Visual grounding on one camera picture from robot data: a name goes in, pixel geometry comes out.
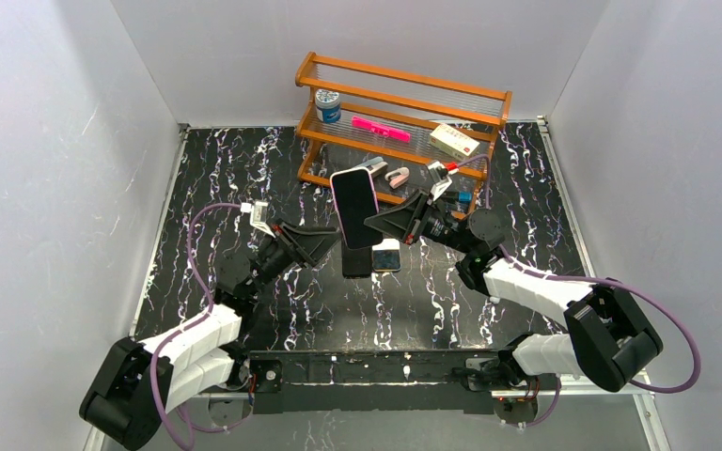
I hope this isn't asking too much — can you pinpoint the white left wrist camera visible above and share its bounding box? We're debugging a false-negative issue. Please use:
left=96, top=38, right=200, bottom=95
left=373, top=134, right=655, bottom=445
left=240, top=200, right=275, bottom=238

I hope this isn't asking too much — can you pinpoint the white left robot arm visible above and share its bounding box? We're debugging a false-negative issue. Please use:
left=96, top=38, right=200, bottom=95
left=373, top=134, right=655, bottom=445
left=79, top=220, right=340, bottom=450

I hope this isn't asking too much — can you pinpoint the pink small stapler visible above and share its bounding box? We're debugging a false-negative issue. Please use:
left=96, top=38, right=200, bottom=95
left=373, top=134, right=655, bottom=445
left=385, top=167, right=410, bottom=189

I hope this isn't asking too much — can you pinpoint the light blue stapler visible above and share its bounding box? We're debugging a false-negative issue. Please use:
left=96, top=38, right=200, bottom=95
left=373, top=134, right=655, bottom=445
left=360, top=157, right=388, bottom=179

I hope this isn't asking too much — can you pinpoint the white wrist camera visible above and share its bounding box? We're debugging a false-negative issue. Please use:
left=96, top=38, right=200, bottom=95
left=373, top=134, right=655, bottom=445
left=427, top=161, right=459, bottom=201
left=240, top=200, right=275, bottom=238

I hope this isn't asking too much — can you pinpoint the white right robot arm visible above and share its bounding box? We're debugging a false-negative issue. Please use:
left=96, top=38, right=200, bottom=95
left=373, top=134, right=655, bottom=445
left=365, top=192, right=664, bottom=393

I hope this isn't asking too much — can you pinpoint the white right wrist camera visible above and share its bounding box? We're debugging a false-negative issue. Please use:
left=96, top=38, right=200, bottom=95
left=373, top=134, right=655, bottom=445
left=427, top=161, right=459, bottom=201

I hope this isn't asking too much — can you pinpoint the orange wooden shelf rack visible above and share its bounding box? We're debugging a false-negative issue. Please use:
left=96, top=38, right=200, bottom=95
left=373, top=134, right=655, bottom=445
left=295, top=52, right=512, bottom=218

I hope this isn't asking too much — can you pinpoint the blue round jar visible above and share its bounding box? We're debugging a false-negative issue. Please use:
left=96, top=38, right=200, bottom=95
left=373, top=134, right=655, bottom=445
left=314, top=89, right=341, bottom=123

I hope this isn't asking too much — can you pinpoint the white cardboard box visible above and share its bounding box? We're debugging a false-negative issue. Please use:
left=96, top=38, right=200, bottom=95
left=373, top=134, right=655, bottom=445
left=429, top=124, right=479, bottom=162

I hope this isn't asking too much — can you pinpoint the blue capped marker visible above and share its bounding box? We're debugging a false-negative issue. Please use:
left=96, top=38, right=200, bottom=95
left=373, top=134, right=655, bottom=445
left=441, top=191, right=473, bottom=204

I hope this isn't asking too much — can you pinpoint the pink plastic ruler case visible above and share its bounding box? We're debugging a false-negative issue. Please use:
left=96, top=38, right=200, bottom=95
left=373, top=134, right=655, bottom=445
left=351, top=116, right=411, bottom=143

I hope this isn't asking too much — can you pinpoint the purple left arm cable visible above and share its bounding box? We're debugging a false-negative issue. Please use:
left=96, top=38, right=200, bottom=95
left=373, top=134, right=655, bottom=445
left=149, top=202, right=257, bottom=451

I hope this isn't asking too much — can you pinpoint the phone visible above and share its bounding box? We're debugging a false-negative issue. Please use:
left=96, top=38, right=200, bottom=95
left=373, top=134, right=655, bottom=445
left=371, top=238, right=401, bottom=272
left=329, top=167, right=384, bottom=249

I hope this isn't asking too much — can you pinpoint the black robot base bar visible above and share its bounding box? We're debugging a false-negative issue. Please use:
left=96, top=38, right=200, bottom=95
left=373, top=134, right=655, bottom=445
left=208, top=348, right=561, bottom=430

